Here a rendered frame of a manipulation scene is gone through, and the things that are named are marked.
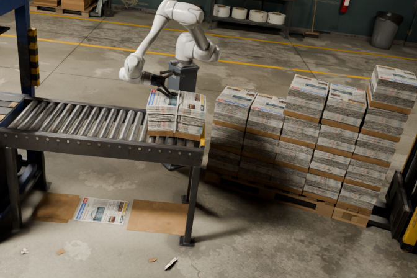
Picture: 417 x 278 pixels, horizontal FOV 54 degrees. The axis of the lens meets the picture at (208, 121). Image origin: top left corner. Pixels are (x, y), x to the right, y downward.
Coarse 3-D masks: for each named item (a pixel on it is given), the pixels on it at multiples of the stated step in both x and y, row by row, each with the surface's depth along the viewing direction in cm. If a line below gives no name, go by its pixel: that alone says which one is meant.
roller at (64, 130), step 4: (76, 108) 297; (80, 108) 300; (72, 112) 291; (76, 112) 292; (80, 112) 299; (72, 116) 285; (76, 116) 290; (68, 120) 279; (72, 120) 281; (64, 124) 275; (68, 124) 275; (72, 124) 280; (64, 128) 269; (68, 128) 272; (60, 132) 264; (64, 132) 265
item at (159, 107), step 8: (152, 96) 277; (160, 96) 277; (152, 104) 266; (160, 104) 266; (168, 104) 266; (152, 112) 266; (160, 112) 266; (168, 112) 266; (152, 120) 269; (160, 120) 269; (168, 120) 269; (152, 128) 272; (160, 128) 272; (168, 128) 272
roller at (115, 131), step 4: (120, 112) 300; (124, 112) 302; (120, 116) 295; (124, 116) 299; (116, 120) 289; (120, 120) 289; (116, 124) 283; (120, 124) 286; (112, 128) 279; (116, 128) 278; (112, 132) 272; (116, 132) 274; (112, 136) 268; (116, 136) 271
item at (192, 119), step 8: (184, 96) 282; (192, 96) 284; (200, 96) 287; (184, 104) 270; (192, 104) 273; (200, 104) 275; (184, 112) 266; (192, 112) 266; (200, 112) 266; (184, 120) 269; (192, 120) 269; (200, 120) 269; (184, 128) 272; (192, 128) 272; (200, 128) 272
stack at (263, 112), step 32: (224, 96) 345; (256, 96) 354; (224, 128) 345; (256, 128) 337; (288, 128) 329; (320, 128) 324; (224, 160) 358; (256, 160) 348; (288, 160) 340; (320, 160) 331; (288, 192) 354; (320, 192) 343
